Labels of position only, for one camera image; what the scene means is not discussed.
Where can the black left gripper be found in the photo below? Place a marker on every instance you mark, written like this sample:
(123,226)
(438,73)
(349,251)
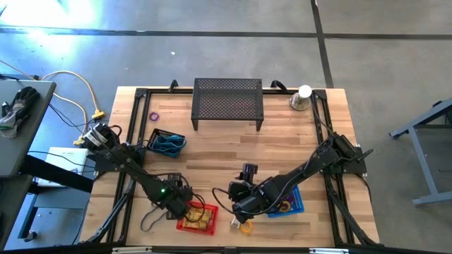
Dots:
(174,199)

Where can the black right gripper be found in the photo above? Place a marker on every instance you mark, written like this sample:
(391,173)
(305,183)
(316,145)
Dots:
(254,197)

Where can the red plastic basket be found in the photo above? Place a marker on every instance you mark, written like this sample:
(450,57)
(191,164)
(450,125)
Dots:
(208,231)

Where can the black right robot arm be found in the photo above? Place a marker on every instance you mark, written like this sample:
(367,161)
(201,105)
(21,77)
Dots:
(310,166)

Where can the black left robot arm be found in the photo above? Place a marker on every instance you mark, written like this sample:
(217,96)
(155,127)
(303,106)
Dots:
(134,169)

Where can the black side desk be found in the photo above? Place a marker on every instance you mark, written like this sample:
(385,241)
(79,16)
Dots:
(56,173)

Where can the blue plastic basket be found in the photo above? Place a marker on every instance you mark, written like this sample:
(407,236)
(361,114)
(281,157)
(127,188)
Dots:
(298,204)

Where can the black plastic basket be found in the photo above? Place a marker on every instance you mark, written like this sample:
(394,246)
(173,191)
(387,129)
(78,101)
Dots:
(152,139)

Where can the black mesh shelf riser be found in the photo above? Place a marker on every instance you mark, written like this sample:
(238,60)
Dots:
(227,102)

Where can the white box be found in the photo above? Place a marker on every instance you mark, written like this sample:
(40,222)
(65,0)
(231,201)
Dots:
(67,155)

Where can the grey side table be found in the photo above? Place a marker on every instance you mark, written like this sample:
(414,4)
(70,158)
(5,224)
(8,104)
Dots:
(14,155)

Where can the black grey work glove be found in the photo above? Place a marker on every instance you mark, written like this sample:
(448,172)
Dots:
(24,102)

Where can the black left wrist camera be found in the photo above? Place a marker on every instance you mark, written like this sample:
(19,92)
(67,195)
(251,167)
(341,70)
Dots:
(174,177)

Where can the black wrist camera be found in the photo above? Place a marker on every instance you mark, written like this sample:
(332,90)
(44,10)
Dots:
(174,177)
(249,171)

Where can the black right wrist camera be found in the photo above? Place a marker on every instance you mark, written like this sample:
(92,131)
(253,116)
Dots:
(249,171)

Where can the grey metal table frame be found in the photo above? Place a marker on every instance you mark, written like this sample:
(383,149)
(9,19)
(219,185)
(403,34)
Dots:
(422,166)

